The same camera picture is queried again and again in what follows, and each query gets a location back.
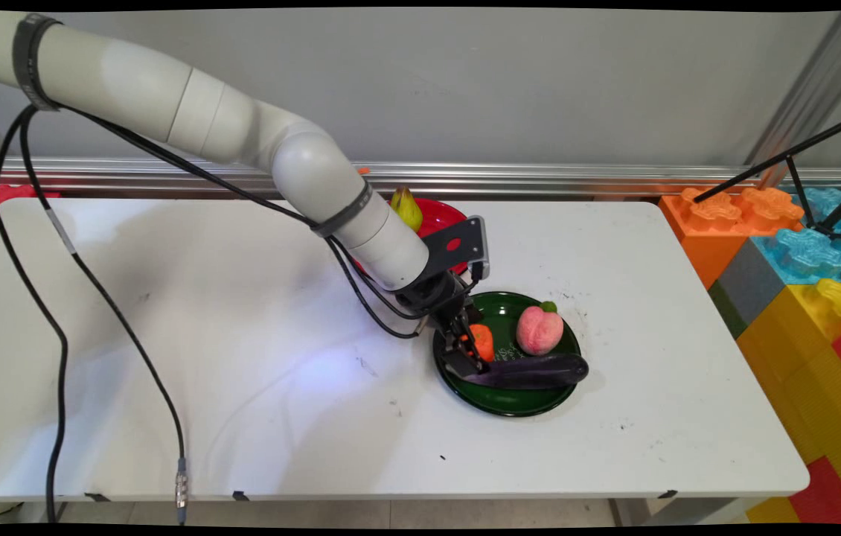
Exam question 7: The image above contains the black cable with metal connector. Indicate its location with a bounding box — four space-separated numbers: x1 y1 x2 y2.
18 104 421 526

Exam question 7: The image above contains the pink toy peach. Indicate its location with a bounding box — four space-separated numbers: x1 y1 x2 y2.
516 301 565 356

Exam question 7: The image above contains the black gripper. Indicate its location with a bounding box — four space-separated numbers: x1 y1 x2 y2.
394 269 490 378

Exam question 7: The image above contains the blue giant building block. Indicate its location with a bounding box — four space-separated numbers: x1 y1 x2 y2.
752 188 841 287

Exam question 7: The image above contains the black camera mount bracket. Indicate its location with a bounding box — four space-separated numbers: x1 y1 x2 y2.
419 217 483 288

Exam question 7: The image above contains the red round plate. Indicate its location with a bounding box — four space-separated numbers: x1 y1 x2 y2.
350 197 470 278

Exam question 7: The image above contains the plain black cable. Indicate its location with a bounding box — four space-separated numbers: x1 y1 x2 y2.
0 104 482 523

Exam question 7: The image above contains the yellow giant building block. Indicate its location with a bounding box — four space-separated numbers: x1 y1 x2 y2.
737 278 841 526

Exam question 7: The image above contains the yellow-green toy pear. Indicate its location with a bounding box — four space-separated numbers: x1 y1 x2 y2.
389 186 424 232

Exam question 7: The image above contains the orange toy fruit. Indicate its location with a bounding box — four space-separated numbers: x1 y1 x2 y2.
465 324 496 363

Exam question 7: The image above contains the grey giant building block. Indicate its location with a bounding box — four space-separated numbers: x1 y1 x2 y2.
709 238 787 340

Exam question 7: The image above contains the black velcro cable strap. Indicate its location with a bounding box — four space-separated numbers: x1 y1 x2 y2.
12 13 65 113
311 177 374 240

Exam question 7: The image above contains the slanted aluminium post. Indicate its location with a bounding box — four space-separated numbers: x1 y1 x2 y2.
744 11 841 187

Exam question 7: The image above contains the purple toy eggplant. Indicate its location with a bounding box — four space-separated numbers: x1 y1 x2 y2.
458 353 590 390

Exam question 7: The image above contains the black tripod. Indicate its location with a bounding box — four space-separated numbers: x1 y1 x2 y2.
692 106 841 243

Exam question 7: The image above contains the grey table leg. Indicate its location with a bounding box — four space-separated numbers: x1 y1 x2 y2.
610 497 758 526

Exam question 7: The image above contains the horizontal aluminium rail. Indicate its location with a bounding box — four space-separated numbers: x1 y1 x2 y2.
0 156 841 200

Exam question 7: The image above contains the orange giant building block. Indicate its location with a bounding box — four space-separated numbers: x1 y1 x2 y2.
659 186 805 291

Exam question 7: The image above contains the dark green round plate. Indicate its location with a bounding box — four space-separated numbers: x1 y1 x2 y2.
433 291 583 418

